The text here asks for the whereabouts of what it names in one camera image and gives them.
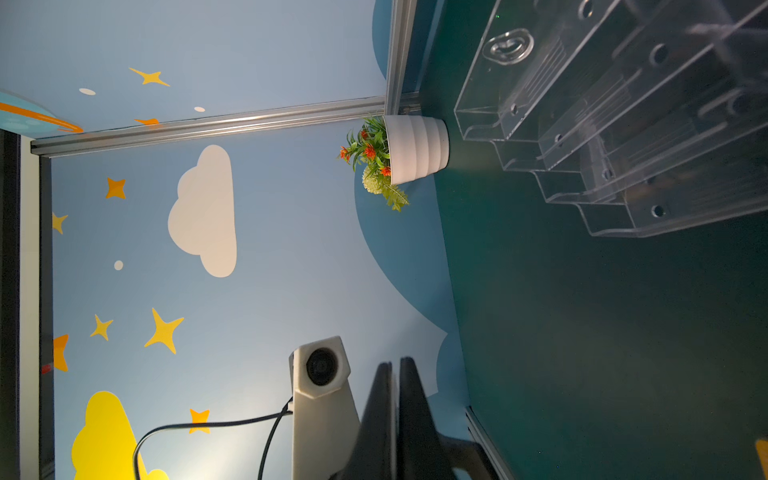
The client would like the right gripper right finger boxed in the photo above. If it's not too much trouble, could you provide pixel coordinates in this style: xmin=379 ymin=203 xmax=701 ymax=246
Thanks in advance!
xmin=397 ymin=357 xmax=456 ymax=480

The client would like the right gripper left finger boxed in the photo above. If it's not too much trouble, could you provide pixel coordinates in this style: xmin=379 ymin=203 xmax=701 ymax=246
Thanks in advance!
xmin=335 ymin=362 xmax=396 ymax=480

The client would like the clear plastic organizer tray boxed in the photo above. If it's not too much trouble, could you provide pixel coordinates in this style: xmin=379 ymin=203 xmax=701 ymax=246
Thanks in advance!
xmin=454 ymin=1 xmax=767 ymax=238

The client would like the aluminium frame rear bar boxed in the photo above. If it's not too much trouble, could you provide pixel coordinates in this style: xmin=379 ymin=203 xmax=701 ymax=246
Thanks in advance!
xmin=384 ymin=0 xmax=418 ymax=116

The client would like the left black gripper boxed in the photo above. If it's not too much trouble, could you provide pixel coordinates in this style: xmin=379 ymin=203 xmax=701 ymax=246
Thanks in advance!
xmin=440 ymin=435 xmax=498 ymax=480

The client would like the aluminium frame left post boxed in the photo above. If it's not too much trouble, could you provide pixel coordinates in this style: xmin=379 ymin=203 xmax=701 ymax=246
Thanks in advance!
xmin=31 ymin=96 xmax=387 ymax=159

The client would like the potted flower plant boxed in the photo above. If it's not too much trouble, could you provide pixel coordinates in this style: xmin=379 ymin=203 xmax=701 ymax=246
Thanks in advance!
xmin=338 ymin=115 xmax=450 ymax=212

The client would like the yellow leather card holder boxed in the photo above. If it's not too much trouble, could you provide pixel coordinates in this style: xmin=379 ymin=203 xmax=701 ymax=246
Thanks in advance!
xmin=755 ymin=439 xmax=768 ymax=480

